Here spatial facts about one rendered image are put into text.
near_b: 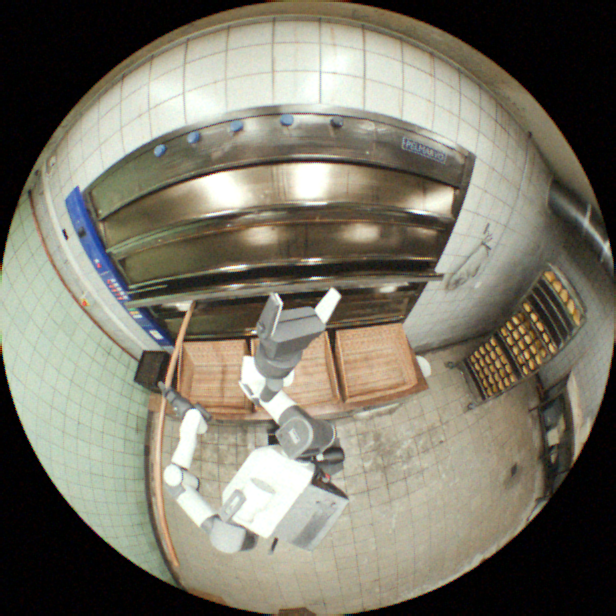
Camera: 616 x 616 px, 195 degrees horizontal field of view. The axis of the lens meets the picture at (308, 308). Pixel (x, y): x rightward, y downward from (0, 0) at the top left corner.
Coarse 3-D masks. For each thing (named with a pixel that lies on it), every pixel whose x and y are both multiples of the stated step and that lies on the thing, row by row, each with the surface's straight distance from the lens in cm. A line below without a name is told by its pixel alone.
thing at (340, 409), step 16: (416, 368) 171; (416, 384) 165; (160, 400) 184; (368, 400) 144; (384, 400) 148; (400, 400) 186; (176, 416) 191; (224, 416) 148; (240, 416) 143; (256, 416) 140; (320, 416) 155; (336, 416) 175
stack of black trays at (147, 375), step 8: (144, 352) 176; (152, 352) 168; (160, 352) 160; (144, 360) 171; (152, 360) 164; (160, 360) 158; (168, 360) 160; (144, 368) 167; (152, 368) 160; (160, 368) 152; (168, 368) 161; (176, 368) 168; (136, 376) 170; (144, 376) 163; (152, 376) 157; (160, 376) 153; (176, 376) 168; (144, 384) 165; (152, 384) 152; (176, 384) 169; (160, 392) 171
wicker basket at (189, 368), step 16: (192, 352) 160; (208, 352) 152; (224, 352) 147; (240, 352) 143; (192, 368) 168; (208, 368) 165; (224, 368) 159; (240, 368) 153; (192, 384) 167; (208, 384) 159; (224, 384) 153; (192, 400) 163; (208, 400) 155; (224, 400) 149; (240, 400) 145
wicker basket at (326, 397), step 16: (320, 336) 131; (304, 352) 141; (320, 352) 144; (304, 368) 144; (320, 368) 144; (304, 384) 139; (320, 384) 139; (336, 384) 123; (304, 400) 136; (320, 400) 137; (336, 400) 128
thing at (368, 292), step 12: (360, 288) 115; (372, 288) 118; (384, 288) 121; (396, 288) 126; (408, 288) 131; (216, 300) 118; (228, 300) 114; (240, 300) 110; (252, 300) 108; (264, 300) 106; (288, 300) 103; (300, 300) 104; (312, 300) 105; (156, 312) 141; (168, 312) 133; (180, 312) 128; (192, 312) 124; (204, 312) 120
